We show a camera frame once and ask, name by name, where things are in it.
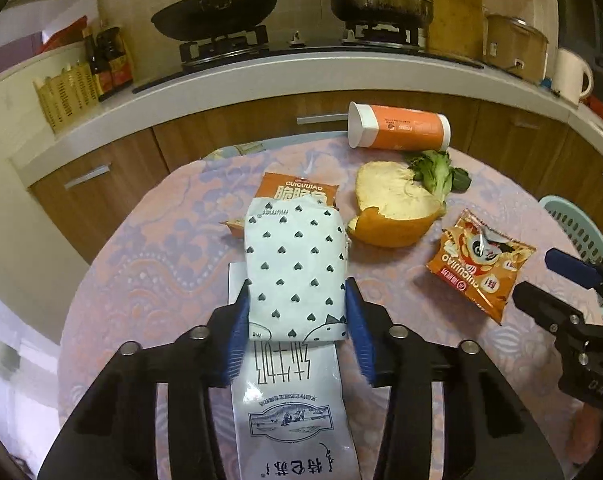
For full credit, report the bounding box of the yellow woven basket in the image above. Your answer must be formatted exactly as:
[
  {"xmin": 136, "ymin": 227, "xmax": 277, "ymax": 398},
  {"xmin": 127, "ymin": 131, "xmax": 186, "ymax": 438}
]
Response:
[{"xmin": 33, "ymin": 62, "xmax": 100, "ymax": 134}]

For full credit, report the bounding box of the orange and white bottle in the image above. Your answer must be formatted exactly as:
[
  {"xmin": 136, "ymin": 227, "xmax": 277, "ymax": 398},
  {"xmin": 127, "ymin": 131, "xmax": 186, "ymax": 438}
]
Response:
[{"xmin": 348, "ymin": 101, "xmax": 452, "ymax": 152}]

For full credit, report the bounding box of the wooden cutting board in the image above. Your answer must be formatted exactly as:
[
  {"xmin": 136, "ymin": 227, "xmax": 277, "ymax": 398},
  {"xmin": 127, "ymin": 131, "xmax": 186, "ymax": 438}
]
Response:
[{"xmin": 427, "ymin": 0, "xmax": 485, "ymax": 61}]

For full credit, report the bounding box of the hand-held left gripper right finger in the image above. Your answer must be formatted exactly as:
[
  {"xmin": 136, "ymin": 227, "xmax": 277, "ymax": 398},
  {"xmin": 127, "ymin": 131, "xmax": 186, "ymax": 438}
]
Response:
[{"xmin": 345, "ymin": 277, "xmax": 565, "ymax": 480}]

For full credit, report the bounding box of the wooden kitchen cabinet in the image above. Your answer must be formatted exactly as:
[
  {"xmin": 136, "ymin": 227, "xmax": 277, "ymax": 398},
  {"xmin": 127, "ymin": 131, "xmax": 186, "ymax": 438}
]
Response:
[{"xmin": 26, "ymin": 92, "xmax": 603, "ymax": 266}]

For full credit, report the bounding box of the orange fruit peel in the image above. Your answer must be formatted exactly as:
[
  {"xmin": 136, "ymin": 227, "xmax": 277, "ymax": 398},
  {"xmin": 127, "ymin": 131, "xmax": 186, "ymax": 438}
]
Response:
[{"xmin": 347, "ymin": 161, "xmax": 446, "ymax": 249}]

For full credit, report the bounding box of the floral pink tablecloth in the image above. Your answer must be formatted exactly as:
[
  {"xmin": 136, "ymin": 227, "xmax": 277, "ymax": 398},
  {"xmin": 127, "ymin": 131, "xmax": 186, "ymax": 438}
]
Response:
[{"xmin": 56, "ymin": 142, "xmax": 603, "ymax": 480}]

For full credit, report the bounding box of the white heart-print tissue pack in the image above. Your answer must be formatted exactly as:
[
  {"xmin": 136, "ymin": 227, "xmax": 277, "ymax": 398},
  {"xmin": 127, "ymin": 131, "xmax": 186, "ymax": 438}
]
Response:
[{"xmin": 244, "ymin": 196, "xmax": 350, "ymax": 343}]

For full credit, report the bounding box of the black gas stove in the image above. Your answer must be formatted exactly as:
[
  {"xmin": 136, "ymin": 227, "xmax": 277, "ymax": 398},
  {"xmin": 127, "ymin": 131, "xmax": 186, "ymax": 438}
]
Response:
[{"xmin": 131, "ymin": 22, "xmax": 485, "ymax": 94}]

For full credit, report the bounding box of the teal plastic basket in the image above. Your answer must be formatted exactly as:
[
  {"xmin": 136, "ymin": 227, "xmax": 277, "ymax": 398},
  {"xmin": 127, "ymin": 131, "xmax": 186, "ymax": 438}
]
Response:
[{"xmin": 539, "ymin": 196, "xmax": 603, "ymax": 267}]

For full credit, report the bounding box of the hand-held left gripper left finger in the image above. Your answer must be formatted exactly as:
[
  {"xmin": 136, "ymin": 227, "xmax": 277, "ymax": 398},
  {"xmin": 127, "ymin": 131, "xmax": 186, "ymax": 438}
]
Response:
[{"xmin": 38, "ymin": 277, "xmax": 252, "ymax": 480}]

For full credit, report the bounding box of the white milk pouch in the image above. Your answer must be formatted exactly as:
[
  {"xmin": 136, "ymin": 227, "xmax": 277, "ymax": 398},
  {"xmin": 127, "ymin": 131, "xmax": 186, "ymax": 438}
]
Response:
[{"xmin": 228, "ymin": 261, "xmax": 363, "ymax": 480}]

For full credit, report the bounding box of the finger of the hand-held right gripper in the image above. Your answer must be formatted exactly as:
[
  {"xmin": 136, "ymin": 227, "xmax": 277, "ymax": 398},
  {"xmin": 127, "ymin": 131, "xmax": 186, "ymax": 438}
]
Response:
[
  {"xmin": 545, "ymin": 248, "xmax": 603, "ymax": 317},
  {"xmin": 512, "ymin": 281, "xmax": 603, "ymax": 348}
]

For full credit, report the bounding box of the black wok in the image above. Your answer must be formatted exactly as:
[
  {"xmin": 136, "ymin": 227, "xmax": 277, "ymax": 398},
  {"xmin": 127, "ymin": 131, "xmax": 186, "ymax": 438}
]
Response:
[{"xmin": 150, "ymin": 0, "xmax": 281, "ymax": 42}]

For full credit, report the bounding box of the brown rice cooker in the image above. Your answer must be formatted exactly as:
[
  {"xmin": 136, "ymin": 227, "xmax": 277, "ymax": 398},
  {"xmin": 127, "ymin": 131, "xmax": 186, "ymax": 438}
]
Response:
[{"xmin": 484, "ymin": 14, "xmax": 551, "ymax": 84}]

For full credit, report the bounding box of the orange cartoon snack packet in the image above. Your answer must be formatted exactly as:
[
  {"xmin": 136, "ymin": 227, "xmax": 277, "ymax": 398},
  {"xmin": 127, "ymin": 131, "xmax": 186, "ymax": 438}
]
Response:
[{"xmin": 426, "ymin": 209, "xmax": 537, "ymax": 325}]

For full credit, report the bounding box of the green vegetable scrap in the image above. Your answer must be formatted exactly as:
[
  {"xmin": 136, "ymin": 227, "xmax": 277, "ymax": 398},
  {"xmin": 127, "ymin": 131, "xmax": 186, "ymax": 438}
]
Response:
[{"xmin": 406, "ymin": 150, "xmax": 473, "ymax": 196}]

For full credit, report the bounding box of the red package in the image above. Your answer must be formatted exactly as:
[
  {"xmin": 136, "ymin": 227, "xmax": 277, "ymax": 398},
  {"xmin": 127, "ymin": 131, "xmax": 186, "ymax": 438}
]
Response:
[{"xmin": 35, "ymin": 16, "xmax": 90, "ymax": 54}]

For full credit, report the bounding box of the person's right hand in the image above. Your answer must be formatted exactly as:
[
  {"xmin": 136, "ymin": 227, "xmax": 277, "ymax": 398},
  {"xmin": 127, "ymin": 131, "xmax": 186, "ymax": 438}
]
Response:
[{"xmin": 567, "ymin": 402, "xmax": 603, "ymax": 465}]

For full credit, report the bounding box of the white electric kettle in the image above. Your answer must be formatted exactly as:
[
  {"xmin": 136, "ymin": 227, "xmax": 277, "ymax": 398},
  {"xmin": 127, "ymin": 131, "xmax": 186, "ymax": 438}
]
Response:
[{"xmin": 552, "ymin": 48, "xmax": 594, "ymax": 106}]

